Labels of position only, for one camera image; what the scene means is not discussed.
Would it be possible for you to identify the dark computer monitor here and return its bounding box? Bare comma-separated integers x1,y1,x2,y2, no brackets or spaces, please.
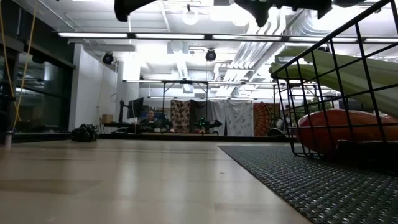
126,96,145,119

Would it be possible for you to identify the yellow cable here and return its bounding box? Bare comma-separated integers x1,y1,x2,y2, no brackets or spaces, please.
0,0,39,131

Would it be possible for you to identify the white hanging cloth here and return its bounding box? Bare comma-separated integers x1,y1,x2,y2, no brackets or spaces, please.
211,100,254,137

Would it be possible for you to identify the black aluminium table frame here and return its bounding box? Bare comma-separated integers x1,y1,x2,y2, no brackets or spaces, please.
12,133,292,143

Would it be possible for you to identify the black wire basket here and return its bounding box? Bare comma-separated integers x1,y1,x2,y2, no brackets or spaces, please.
269,0,398,159

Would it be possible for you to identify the dark background desk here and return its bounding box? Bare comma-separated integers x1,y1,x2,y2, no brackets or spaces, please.
102,123,169,134

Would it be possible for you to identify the black background frame stand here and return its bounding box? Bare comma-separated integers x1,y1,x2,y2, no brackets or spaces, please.
161,80,210,131

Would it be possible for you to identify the grey woven placemat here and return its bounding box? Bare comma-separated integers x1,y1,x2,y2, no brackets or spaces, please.
217,144,398,224

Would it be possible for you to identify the purple elongated vegetable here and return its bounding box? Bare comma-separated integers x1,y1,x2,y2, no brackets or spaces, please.
334,139,398,174

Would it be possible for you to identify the orange mandala hanging cloth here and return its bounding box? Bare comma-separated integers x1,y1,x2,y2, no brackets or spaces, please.
253,102,280,137

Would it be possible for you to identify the white globe ceiling lamp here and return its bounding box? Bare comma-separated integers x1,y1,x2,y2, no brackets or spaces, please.
182,4,200,26

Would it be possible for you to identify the LED light bar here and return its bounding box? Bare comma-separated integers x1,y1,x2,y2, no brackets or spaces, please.
57,30,398,43

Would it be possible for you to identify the brown floral hanging cloth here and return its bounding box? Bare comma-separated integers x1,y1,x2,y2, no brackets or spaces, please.
170,99,191,133

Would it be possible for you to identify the green celery bunch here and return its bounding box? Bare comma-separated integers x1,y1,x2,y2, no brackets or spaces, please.
269,46,398,119

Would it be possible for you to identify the background robot with green lights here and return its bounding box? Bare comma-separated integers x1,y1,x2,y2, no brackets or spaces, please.
194,117,223,134

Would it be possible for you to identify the person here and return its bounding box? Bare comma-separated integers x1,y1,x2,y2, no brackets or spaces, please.
139,109,162,129

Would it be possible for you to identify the red orange mango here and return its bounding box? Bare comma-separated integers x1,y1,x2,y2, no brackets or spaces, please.
297,108,398,156

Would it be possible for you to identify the dark grey hanging cloth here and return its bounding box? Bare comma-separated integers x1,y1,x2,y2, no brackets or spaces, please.
190,100,212,125

